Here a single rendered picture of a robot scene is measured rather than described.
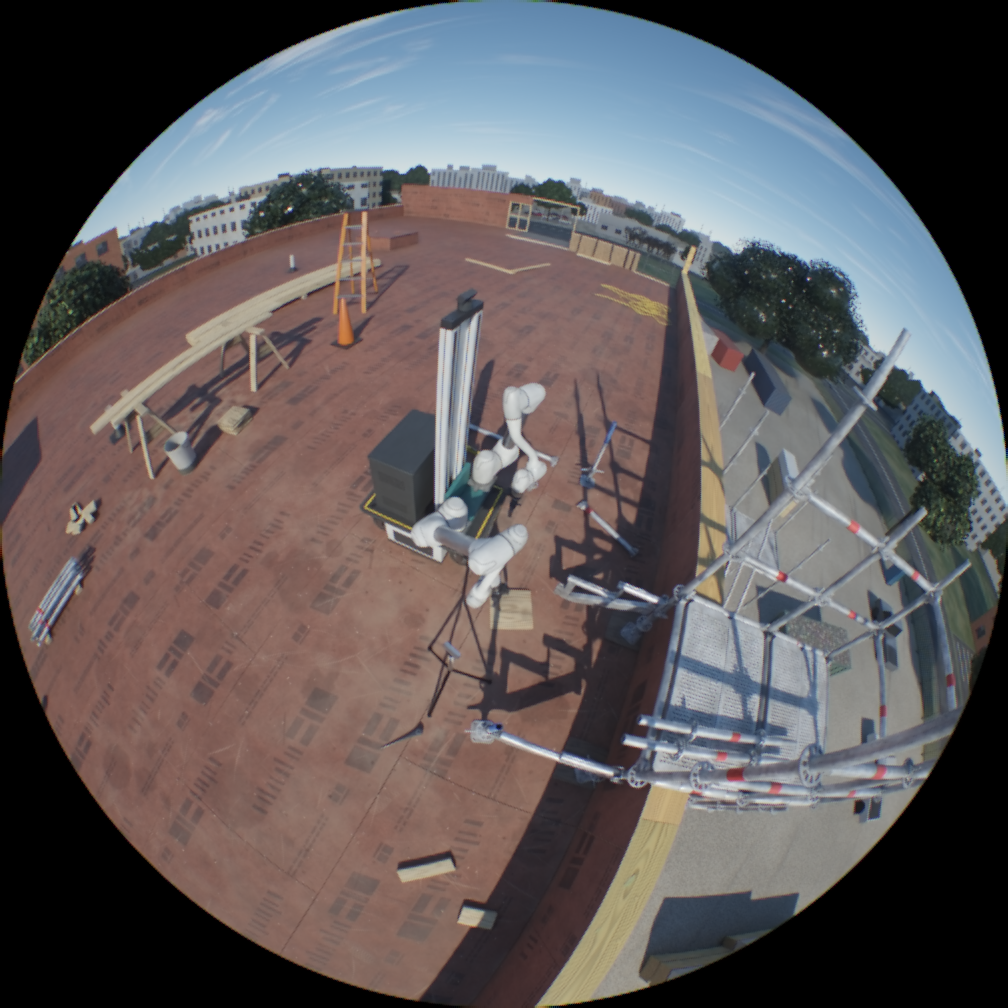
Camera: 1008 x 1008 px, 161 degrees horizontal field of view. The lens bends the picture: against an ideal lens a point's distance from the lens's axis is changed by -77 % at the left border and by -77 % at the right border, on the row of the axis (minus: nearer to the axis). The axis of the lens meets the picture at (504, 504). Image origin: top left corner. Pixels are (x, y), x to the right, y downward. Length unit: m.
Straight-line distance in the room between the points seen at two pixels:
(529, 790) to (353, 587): 1.85
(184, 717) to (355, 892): 1.64
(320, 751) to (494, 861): 1.27
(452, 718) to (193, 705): 1.91
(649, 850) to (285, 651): 2.49
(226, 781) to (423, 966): 1.75
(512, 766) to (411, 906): 1.21
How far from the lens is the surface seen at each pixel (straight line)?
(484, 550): 1.63
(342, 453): 3.58
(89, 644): 4.13
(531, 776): 2.47
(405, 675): 2.45
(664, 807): 2.04
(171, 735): 3.17
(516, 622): 2.57
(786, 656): 2.69
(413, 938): 2.82
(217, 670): 2.94
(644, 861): 2.06
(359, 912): 2.78
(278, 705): 2.66
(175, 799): 3.21
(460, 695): 2.42
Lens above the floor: 2.40
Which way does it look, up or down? 51 degrees down
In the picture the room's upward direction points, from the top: 14 degrees clockwise
